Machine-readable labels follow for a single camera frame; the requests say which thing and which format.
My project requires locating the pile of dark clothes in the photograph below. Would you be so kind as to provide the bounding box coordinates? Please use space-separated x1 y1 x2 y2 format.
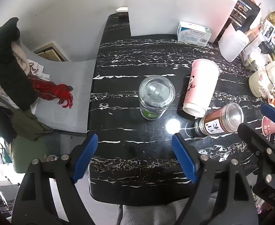
0 17 39 144

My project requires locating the white face mask box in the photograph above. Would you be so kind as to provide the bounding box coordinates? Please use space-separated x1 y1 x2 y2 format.
177 21 213 47

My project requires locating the white foam board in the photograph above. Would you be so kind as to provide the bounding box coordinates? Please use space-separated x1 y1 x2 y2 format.
127 0 239 44

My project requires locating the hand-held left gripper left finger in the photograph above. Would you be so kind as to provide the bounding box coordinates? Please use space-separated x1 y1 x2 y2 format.
12 131 99 225

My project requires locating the brown spice bottle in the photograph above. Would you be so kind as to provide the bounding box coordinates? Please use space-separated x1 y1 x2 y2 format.
194 102 244 137

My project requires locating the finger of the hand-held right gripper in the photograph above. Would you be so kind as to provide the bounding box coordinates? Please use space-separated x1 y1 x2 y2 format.
261 103 275 130
237 122 275 167

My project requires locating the cream ceramic teapot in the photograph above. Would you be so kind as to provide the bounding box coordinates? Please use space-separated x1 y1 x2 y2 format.
248 60 275 99

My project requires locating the pink paper cup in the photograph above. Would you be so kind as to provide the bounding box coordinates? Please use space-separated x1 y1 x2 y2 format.
182 58 220 117

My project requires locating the pink instant noodle cup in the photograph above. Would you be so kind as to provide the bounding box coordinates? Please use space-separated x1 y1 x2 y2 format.
261 116 275 137

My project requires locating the wooden picture frame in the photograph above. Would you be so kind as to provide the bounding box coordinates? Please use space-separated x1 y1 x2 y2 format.
32 41 70 63

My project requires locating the red plaid scarf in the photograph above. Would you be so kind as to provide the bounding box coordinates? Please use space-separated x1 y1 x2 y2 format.
27 74 74 109

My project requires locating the white translucent plastic container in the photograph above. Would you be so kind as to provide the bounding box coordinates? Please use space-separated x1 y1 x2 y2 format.
218 24 250 63

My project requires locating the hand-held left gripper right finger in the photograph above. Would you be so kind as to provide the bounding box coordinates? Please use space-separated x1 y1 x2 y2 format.
171 133 259 225

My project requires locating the clear jar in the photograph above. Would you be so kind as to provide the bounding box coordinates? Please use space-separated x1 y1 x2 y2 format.
138 75 176 121

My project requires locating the olive green cloth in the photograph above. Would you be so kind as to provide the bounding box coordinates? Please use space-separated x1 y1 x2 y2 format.
10 108 54 141

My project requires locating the black display board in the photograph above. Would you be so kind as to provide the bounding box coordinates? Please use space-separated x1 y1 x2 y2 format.
215 0 261 44

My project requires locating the gold decorative plate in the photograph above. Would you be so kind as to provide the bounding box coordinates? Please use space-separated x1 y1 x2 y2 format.
265 10 275 29

